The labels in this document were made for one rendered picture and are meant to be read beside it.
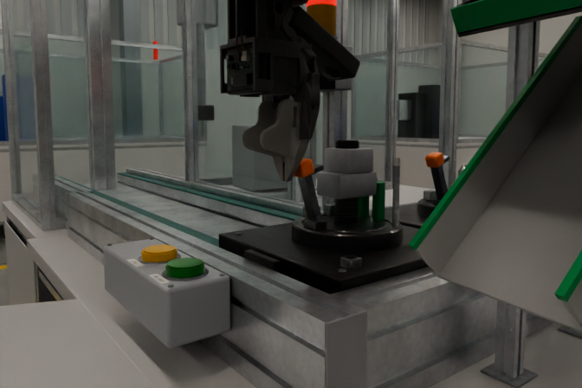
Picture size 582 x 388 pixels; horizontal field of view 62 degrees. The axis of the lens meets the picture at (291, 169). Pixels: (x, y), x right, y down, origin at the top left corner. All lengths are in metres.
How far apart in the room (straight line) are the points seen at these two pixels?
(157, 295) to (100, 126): 1.08
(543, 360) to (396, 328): 0.21
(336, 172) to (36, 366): 0.39
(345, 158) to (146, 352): 0.32
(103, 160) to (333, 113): 0.89
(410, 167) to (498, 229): 5.45
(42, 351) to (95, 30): 1.09
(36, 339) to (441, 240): 0.49
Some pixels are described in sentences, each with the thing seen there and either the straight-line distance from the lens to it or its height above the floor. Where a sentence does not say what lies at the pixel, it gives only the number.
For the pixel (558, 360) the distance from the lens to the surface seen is 0.63.
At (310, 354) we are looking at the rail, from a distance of 0.43.
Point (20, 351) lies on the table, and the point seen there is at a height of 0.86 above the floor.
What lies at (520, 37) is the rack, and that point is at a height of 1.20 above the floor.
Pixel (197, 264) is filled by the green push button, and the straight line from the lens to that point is 0.51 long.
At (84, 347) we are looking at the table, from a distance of 0.64.
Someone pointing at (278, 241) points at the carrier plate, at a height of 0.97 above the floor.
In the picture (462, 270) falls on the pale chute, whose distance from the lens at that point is 0.42.
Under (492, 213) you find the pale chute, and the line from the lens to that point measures 0.45.
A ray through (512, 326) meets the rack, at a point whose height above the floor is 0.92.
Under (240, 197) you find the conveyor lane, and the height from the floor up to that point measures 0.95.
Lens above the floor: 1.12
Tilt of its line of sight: 5 degrees down
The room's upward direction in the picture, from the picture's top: straight up
